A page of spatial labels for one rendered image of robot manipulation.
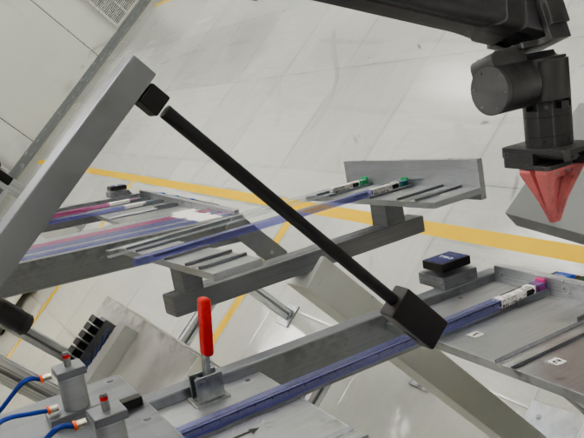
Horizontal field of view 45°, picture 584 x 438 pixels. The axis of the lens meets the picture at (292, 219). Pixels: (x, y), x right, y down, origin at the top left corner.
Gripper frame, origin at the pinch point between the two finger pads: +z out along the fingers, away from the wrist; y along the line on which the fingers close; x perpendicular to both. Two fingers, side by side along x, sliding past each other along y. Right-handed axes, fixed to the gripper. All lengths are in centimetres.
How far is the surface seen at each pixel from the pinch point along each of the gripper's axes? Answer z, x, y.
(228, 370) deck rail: 7.4, -44.2, -7.6
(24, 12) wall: -111, 101, -750
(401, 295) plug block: -9, -45, 26
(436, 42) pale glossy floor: -21, 139, -171
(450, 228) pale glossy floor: 35, 76, -104
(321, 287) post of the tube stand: 11.3, -16.4, -32.0
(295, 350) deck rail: 8.0, -35.8, -7.4
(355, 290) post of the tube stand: 13.9, -10.1, -32.1
